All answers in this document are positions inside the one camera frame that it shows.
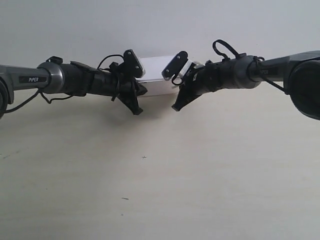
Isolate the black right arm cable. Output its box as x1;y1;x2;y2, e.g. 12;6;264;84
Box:
212;39;292;96

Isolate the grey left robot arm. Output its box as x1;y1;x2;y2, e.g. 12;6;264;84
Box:
0;56;148;116

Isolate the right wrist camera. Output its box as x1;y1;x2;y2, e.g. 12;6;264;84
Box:
161;51;197;86

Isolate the white lidded plastic container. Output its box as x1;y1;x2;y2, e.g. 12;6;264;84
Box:
137;55;179;97

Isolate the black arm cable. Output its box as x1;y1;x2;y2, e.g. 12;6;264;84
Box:
212;39;292;96
4;54;126;114

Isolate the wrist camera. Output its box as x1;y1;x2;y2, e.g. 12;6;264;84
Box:
161;51;197;86
123;49;146;78

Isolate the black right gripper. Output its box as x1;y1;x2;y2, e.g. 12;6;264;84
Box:
171;60;223;111

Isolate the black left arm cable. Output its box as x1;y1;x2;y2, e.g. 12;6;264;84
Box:
4;54;126;114

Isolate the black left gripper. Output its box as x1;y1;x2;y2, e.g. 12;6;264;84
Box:
88;64;148;116

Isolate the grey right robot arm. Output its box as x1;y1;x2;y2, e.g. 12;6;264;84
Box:
172;50;320;120

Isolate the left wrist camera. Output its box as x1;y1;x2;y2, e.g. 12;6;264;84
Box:
123;49;146;78

